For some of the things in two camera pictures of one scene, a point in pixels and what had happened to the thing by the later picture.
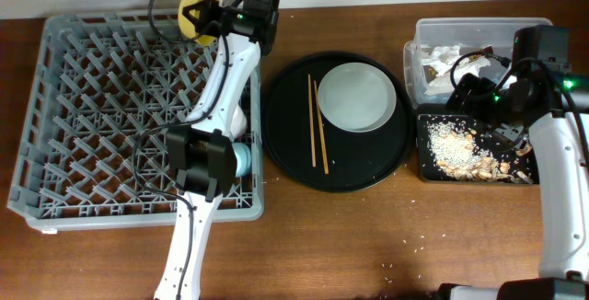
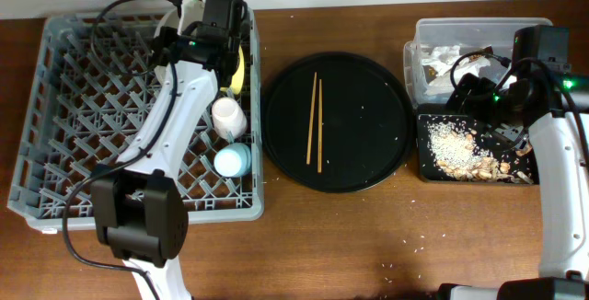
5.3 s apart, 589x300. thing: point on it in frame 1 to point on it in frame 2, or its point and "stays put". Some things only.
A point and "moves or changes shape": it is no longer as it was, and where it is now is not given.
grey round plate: (357, 97) to (173, 19)
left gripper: (207, 25) to (164, 44)
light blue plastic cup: (244, 158) stays put
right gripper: (483, 87) stays put
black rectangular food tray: (461, 148) stays put
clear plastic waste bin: (446, 49) stays put
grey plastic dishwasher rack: (91, 142) stays put
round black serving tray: (317, 153) stays put
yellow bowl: (186, 24) moves or changes shape
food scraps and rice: (459, 151) stays put
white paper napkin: (441, 58) stays put
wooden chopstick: (320, 129) moves or changes shape
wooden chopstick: (312, 130) moves or changes shape
